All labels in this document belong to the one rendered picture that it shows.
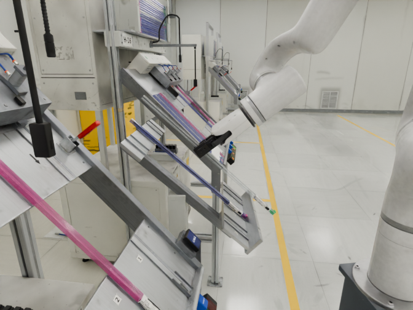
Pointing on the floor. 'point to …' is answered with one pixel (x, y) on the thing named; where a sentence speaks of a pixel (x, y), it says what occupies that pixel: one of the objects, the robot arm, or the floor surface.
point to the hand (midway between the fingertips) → (202, 148)
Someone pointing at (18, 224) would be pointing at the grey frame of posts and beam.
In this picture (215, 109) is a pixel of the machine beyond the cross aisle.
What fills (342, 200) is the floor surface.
